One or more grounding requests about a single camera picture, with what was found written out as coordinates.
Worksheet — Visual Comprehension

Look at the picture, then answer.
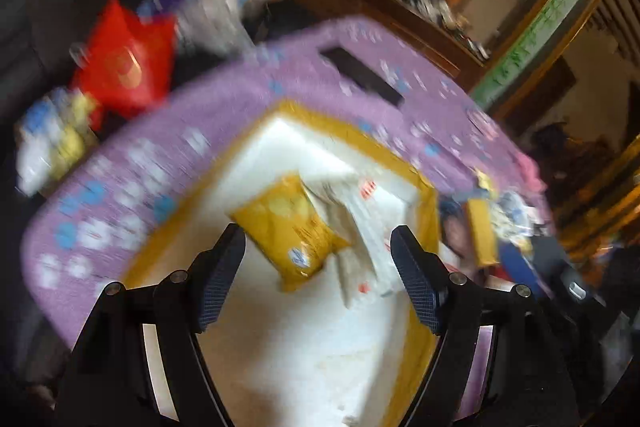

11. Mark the yellow snack packet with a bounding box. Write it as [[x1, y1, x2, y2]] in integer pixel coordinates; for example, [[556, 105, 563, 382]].
[[231, 173, 350, 293]]

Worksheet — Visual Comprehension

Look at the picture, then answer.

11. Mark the white plastic packet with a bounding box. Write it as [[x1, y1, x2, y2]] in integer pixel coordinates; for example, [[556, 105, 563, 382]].
[[303, 174, 404, 309]]

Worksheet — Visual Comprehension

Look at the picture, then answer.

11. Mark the red foil packet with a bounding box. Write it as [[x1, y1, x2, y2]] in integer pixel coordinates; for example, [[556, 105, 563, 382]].
[[498, 242, 544, 298]]

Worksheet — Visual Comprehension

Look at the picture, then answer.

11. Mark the pink cloth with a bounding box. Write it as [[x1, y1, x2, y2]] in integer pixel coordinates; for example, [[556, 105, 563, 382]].
[[514, 150, 547, 194]]

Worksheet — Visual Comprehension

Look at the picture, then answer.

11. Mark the yellow white storage box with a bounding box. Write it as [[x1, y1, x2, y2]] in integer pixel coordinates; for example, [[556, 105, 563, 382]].
[[122, 101, 439, 426]]

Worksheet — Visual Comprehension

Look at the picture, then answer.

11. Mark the purple floral tablecloth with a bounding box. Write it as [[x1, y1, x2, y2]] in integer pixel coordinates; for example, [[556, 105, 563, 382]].
[[21, 16, 549, 346]]

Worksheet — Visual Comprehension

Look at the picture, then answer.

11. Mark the blue yellow cloth pile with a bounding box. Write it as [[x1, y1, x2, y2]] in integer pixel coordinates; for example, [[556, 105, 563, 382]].
[[15, 87, 99, 196]]

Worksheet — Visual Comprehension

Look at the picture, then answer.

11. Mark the red gift bag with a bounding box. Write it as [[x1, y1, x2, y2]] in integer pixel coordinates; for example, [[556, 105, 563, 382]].
[[72, 0, 176, 131]]

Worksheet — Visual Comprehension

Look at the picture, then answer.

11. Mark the black phone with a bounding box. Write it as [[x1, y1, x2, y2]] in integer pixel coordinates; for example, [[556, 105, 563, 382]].
[[320, 46, 405, 107]]

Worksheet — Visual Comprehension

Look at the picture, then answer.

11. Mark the clear plastic bag pile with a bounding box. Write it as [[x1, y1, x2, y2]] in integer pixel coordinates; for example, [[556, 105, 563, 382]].
[[176, 0, 282, 56]]

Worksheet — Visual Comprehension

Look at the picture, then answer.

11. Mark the wooden counter with clutter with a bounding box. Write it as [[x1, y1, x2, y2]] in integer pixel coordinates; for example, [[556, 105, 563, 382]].
[[292, 0, 487, 92]]

